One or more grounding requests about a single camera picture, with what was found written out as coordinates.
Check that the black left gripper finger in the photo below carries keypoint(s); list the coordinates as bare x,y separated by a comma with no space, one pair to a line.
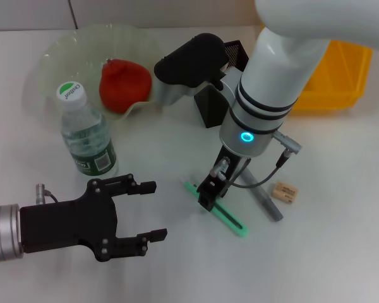
146,187
158,235

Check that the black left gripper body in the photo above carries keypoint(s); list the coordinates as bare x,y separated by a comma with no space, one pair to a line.
69,224

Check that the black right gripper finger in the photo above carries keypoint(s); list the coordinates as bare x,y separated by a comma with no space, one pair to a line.
208,195
226,190

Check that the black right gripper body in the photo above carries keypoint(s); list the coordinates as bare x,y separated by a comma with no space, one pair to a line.
233,172

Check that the mint green utility knife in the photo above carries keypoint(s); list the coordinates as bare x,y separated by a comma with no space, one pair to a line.
240,229

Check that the clear plastic water bottle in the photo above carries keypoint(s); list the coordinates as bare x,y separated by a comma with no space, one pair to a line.
88,142

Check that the red-orange fruit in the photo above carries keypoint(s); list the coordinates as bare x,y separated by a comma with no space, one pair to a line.
126,88

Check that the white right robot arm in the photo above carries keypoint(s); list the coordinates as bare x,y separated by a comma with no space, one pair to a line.
278,63

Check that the grey marker pen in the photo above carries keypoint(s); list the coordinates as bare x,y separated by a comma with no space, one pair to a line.
268,202

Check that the beige eraser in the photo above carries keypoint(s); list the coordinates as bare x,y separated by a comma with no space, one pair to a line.
284,192

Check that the black mesh pen holder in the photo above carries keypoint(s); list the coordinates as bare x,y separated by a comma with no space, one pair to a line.
211,107

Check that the pale green wavy fruit plate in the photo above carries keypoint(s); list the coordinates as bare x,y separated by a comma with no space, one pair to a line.
66,53

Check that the right gripper silver plug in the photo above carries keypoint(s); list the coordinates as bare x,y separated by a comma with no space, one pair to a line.
221,167

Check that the gripper silver plug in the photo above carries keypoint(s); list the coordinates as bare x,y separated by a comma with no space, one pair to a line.
221,167
40,192

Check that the left gripper silver plug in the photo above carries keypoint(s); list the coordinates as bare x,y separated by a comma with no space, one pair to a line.
40,192

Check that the yellow plastic bin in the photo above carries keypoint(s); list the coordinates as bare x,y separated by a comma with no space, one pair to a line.
341,91

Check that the right wrist camera housing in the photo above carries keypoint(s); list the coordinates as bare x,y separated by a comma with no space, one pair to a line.
192,57

